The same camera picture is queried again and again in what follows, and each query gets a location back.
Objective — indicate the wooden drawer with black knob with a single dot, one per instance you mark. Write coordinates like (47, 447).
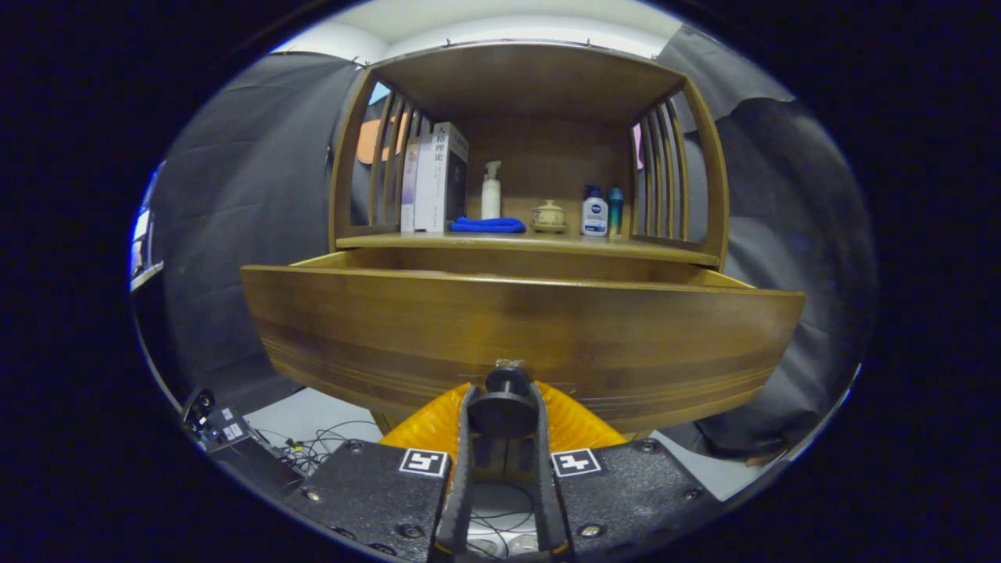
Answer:
(508, 328)

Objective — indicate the teal slim bottle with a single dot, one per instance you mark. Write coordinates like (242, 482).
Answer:
(615, 211)

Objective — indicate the black electronics box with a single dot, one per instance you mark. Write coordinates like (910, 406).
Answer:
(227, 430)

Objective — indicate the white pump bottle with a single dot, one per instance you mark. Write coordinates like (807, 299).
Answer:
(491, 199)

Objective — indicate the cream saucer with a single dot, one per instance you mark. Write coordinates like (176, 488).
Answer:
(549, 229)

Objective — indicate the white side table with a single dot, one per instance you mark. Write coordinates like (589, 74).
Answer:
(148, 275)

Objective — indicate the wooden countertop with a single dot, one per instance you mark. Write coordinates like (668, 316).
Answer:
(563, 242)

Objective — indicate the blue folded cloth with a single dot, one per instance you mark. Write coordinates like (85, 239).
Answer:
(489, 225)

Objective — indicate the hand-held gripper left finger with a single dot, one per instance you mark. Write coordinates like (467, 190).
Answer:
(461, 485)

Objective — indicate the white book with portrait cover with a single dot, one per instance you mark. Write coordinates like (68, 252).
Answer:
(438, 180)

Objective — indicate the white lotion bottle blue cap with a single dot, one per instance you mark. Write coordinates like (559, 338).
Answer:
(594, 219)

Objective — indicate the cream lidded tea cup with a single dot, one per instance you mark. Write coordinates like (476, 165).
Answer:
(549, 214)

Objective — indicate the pale floral spine book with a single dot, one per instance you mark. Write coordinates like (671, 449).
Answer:
(408, 188)

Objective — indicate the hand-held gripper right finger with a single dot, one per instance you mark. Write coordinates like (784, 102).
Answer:
(547, 493)

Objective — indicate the wooden cabinet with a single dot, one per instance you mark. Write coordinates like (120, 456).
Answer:
(532, 78)

